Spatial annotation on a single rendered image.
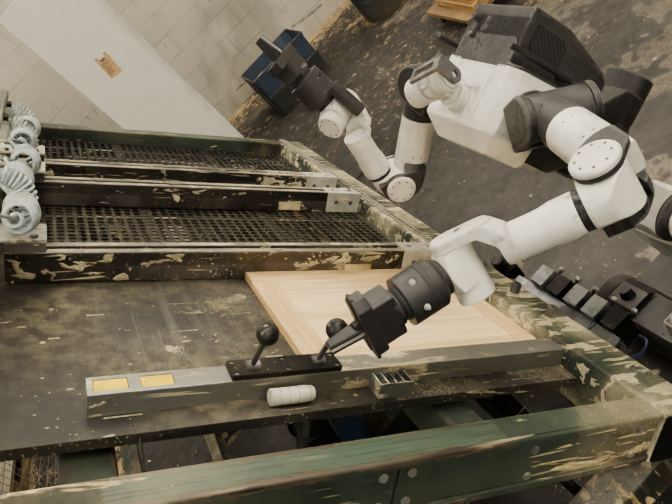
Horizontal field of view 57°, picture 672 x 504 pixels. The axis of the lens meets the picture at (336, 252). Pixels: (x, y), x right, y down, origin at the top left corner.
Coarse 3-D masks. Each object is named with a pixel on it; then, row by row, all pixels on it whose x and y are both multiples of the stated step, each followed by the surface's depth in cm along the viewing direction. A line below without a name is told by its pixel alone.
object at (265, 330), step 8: (264, 328) 96; (272, 328) 96; (256, 336) 96; (264, 336) 95; (272, 336) 96; (264, 344) 96; (272, 344) 97; (256, 352) 101; (248, 360) 104; (256, 360) 102; (248, 368) 103; (256, 368) 104
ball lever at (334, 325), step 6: (336, 318) 102; (330, 324) 101; (336, 324) 101; (342, 324) 101; (330, 330) 101; (336, 330) 100; (330, 336) 101; (324, 348) 106; (318, 354) 108; (312, 360) 108; (318, 360) 109; (324, 360) 109
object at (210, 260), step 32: (0, 224) 130; (32, 256) 128; (64, 256) 131; (96, 256) 134; (128, 256) 137; (160, 256) 140; (192, 256) 143; (224, 256) 146; (256, 256) 149; (288, 256) 153; (320, 256) 157; (352, 256) 161; (384, 256) 165; (416, 256) 169
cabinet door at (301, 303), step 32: (256, 288) 142; (288, 288) 145; (320, 288) 148; (352, 288) 151; (288, 320) 129; (320, 320) 132; (352, 320) 135; (448, 320) 142; (480, 320) 145; (352, 352) 121
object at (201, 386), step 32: (416, 352) 120; (448, 352) 123; (480, 352) 125; (512, 352) 127; (544, 352) 130; (128, 384) 96; (192, 384) 99; (224, 384) 101; (256, 384) 103; (288, 384) 106; (320, 384) 109; (352, 384) 112; (96, 416) 94
